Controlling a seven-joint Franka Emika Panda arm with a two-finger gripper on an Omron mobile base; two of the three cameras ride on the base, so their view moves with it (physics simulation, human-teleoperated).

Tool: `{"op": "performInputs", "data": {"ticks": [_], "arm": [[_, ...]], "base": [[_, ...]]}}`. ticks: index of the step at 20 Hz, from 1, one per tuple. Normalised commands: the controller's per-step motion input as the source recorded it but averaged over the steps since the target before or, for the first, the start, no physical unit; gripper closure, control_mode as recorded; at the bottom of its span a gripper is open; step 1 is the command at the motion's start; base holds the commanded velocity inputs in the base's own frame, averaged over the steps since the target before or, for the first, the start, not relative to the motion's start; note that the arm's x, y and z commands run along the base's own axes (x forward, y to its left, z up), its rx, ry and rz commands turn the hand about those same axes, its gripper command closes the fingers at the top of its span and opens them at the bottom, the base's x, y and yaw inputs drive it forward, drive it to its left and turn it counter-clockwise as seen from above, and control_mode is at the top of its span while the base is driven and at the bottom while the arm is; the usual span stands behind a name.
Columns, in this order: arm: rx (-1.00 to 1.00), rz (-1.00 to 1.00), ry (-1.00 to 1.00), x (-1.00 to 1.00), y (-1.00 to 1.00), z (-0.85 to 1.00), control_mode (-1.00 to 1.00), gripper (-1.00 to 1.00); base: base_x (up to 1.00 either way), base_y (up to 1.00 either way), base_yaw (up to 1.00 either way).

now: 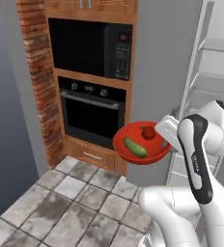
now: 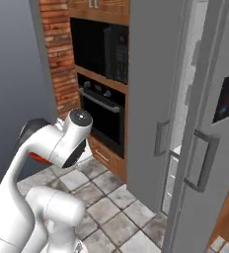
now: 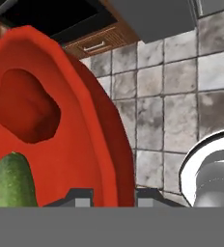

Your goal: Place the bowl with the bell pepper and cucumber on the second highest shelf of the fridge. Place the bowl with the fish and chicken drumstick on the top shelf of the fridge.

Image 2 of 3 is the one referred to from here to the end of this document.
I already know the wooden drawer front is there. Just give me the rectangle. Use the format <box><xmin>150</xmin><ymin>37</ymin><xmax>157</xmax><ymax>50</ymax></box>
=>
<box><xmin>87</xmin><ymin>134</ymin><xmax>127</xmax><ymax>183</ymax></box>

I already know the wooden wall cupboard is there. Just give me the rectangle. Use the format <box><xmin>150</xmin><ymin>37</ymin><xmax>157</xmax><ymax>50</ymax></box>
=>
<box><xmin>67</xmin><ymin>0</ymin><xmax>131</xmax><ymax>27</ymax></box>

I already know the black microwave oven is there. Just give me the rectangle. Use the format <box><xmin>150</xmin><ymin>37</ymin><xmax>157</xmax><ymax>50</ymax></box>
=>
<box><xmin>103</xmin><ymin>24</ymin><xmax>130</xmax><ymax>85</ymax></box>

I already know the plain grey fridge door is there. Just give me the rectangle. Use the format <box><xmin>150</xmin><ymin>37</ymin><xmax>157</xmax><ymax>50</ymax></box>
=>
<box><xmin>125</xmin><ymin>0</ymin><xmax>199</xmax><ymax>213</ymax></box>

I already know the grey handle of screen door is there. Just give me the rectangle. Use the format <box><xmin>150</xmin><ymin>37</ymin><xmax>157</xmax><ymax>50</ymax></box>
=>
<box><xmin>183</xmin><ymin>128</ymin><xmax>221</xmax><ymax>194</ymax></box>

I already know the grey drawer handle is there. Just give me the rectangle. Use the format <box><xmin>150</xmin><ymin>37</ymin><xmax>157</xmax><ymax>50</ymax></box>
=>
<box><xmin>94</xmin><ymin>148</ymin><xmax>111</xmax><ymax>163</ymax></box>

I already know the black built-in oven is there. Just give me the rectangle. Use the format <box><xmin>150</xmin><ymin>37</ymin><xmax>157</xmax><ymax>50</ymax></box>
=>
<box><xmin>76</xmin><ymin>72</ymin><xmax>126</xmax><ymax>159</ymax></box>

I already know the grey handle of plain door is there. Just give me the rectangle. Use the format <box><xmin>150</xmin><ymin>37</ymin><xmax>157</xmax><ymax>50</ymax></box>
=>
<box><xmin>153</xmin><ymin>119</ymin><xmax>171</xmax><ymax>157</ymax></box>

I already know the fridge with white inside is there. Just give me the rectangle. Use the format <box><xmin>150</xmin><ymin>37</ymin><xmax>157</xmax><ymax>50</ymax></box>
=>
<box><xmin>161</xmin><ymin>0</ymin><xmax>210</xmax><ymax>215</ymax></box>

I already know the grey fridge door with screen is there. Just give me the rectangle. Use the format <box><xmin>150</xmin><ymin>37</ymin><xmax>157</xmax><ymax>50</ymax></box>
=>
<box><xmin>162</xmin><ymin>0</ymin><xmax>229</xmax><ymax>253</ymax></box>

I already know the grey oven door handle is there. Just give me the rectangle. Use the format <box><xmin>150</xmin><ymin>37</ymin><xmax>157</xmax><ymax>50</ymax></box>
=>
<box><xmin>78</xmin><ymin>87</ymin><xmax>121</xmax><ymax>115</ymax></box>

